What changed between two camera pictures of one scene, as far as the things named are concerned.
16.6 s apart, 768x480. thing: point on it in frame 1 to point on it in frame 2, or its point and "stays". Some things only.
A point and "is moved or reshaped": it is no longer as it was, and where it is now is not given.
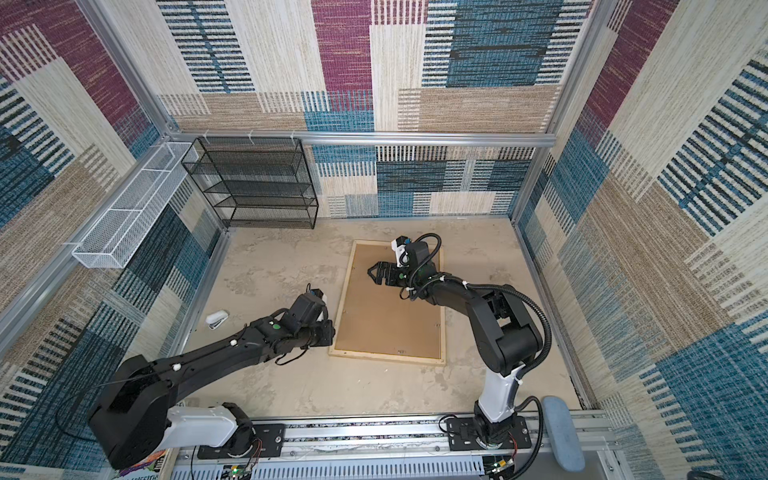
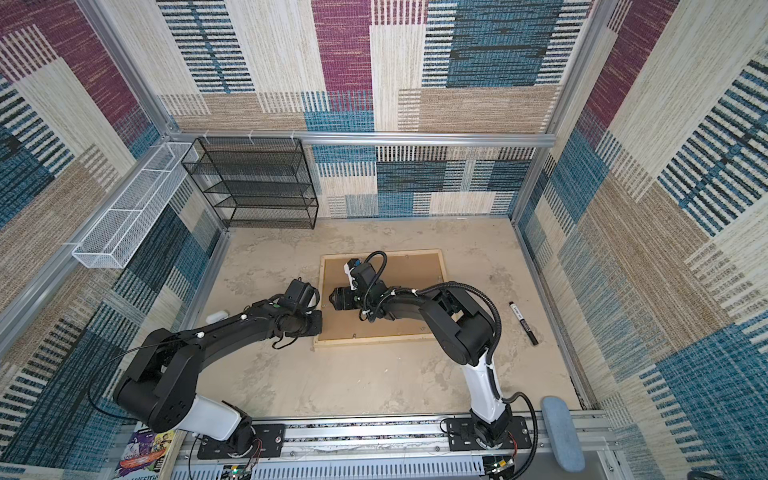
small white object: [214, 320] stays
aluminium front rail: [406, 448] stays
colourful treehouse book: [148, 469] stays
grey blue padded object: [565, 438] stays
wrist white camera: [398, 245] to [350, 265]
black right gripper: [391, 280] to [344, 302]
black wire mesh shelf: [255, 182] stays
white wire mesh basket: [114, 239] stays
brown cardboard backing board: [376, 319] is moved or reshaped
